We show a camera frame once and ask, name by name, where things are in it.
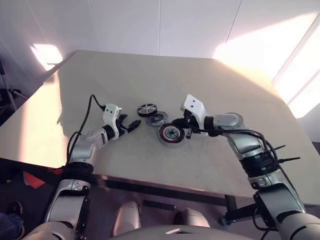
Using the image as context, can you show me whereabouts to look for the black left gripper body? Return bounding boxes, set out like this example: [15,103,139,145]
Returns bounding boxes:
[116,119,131,137]

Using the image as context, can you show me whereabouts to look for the black table frame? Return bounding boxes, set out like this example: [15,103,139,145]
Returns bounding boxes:
[99,178,256,225]

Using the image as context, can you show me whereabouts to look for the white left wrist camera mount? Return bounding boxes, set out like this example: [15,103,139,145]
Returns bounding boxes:
[101,103,122,139]

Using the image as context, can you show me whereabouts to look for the silver robot torso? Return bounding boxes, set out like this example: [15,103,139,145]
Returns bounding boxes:
[23,219,256,240]

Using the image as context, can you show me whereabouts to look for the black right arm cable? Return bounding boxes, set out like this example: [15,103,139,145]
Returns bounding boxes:
[193,124,281,168]

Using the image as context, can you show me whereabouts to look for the black caster wheel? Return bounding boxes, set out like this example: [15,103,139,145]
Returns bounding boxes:
[218,215,235,227]

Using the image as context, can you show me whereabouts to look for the bystander leg in blue jeans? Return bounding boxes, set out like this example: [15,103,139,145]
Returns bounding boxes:
[0,212,25,240]

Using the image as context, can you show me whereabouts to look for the red plastic piece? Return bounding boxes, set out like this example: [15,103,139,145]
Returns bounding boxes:
[22,169,66,190]

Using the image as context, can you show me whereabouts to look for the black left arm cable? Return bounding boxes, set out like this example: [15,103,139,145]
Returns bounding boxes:
[65,93,107,168]

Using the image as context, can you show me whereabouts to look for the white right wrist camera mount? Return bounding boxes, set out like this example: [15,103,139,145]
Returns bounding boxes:
[180,94,210,126]

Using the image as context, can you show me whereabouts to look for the silver motor housing with stator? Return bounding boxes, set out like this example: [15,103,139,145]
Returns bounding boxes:
[157,124,186,147]

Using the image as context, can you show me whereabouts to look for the black spoked rotor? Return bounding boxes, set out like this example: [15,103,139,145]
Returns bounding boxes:
[136,102,158,117]

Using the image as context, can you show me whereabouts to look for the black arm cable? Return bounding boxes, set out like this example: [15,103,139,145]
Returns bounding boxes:
[65,93,107,168]
[193,124,281,168]

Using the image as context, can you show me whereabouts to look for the rounded beige shape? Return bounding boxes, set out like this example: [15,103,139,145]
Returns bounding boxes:
[173,207,211,228]
[111,201,141,237]

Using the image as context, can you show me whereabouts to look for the tripod stand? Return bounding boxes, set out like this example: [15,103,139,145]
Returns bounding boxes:
[0,59,28,112]

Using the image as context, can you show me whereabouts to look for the round grey motor lid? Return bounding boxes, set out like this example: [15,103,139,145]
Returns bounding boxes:
[146,111,169,128]

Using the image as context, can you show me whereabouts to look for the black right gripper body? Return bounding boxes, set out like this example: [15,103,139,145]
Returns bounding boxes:
[181,111,205,133]

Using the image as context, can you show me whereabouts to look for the black shoe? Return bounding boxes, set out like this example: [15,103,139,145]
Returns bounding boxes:
[4,199,24,219]

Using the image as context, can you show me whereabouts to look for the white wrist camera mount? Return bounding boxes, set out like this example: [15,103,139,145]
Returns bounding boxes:
[101,103,122,139]
[180,94,210,126]

